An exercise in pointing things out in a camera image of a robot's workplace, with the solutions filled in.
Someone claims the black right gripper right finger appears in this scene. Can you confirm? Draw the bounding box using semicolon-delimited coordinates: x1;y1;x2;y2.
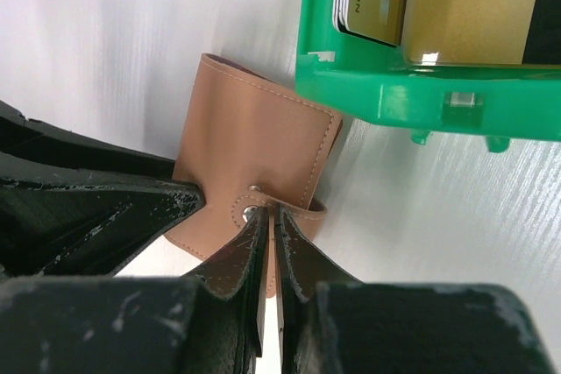
274;208;556;373

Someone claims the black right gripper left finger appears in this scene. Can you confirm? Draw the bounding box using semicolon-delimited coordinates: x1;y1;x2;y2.
1;208;268;373

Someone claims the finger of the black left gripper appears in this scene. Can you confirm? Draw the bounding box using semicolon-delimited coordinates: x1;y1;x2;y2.
1;102;174;179
1;177;204;280

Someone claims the green plastic card bin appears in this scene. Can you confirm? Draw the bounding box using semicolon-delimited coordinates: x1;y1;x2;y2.
295;0;560;152

